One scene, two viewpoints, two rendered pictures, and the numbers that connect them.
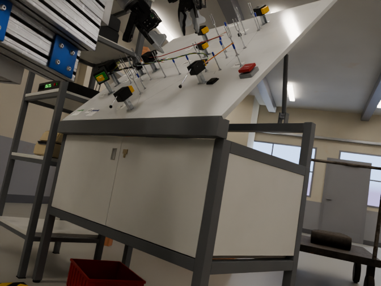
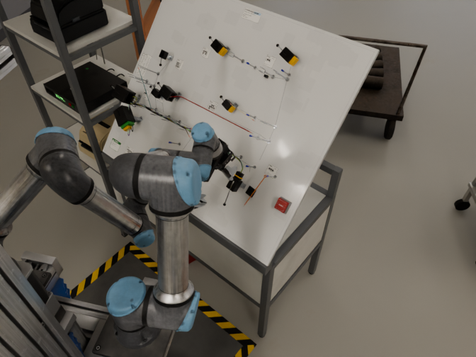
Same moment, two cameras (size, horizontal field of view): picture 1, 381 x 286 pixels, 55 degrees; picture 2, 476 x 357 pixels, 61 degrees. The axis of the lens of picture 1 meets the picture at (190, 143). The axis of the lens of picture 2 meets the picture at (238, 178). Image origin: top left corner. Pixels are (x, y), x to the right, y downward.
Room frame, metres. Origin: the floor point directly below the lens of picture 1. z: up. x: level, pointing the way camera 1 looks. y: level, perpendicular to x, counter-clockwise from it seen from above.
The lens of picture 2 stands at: (0.24, 0.16, 2.46)
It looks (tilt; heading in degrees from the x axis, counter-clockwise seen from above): 47 degrees down; 353
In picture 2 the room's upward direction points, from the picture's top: straight up
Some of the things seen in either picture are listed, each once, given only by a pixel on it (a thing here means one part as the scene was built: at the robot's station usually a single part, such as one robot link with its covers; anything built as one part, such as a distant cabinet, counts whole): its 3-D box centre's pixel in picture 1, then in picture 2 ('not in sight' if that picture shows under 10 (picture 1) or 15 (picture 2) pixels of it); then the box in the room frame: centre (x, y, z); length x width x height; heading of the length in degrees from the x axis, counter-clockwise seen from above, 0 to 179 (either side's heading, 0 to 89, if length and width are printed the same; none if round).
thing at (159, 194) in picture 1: (154, 188); (221, 255); (1.43, 0.11, 0.60); 0.55 x 0.03 x 0.39; 44
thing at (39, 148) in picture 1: (66, 144); (105, 134); (2.31, 0.77, 0.76); 0.30 x 0.21 x 0.20; 137
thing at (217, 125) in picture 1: (122, 127); (177, 204); (1.62, 0.31, 0.83); 1.18 x 0.05 x 0.06; 44
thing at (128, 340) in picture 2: not in sight; (135, 319); (0.83, 0.41, 1.21); 0.15 x 0.15 x 0.10
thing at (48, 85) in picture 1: (73, 93); (86, 87); (2.35, 0.80, 1.09); 0.35 x 0.33 x 0.07; 44
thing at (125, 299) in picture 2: not in sight; (130, 302); (0.83, 0.41, 1.33); 0.13 x 0.12 x 0.14; 75
